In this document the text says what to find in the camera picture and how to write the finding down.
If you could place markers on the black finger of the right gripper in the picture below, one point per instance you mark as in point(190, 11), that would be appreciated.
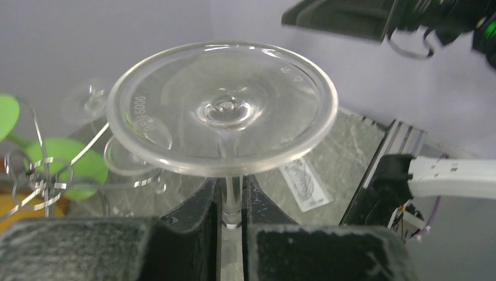
point(369, 19)

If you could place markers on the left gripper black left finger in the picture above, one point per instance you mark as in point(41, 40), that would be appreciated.
point(181, 245)

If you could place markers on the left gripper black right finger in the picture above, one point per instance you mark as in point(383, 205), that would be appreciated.
point(275, 247)

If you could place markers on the green plastic wine glass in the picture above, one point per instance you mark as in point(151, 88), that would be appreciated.
point(91, 165)

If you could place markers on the clear wine glass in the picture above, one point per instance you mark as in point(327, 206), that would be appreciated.
point(86, 102)

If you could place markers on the orange plastic wine glass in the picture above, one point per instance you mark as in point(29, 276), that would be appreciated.
point(7, 204)

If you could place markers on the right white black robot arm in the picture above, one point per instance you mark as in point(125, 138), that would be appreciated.
point(413, 176)

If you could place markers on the chrome wine glass rack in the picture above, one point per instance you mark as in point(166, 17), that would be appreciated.
point(47, 188)

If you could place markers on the white packaged ruler card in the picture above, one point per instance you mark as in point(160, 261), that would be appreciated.
point(305, 185)

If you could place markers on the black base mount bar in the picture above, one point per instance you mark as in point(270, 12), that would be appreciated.
point(383, 197)

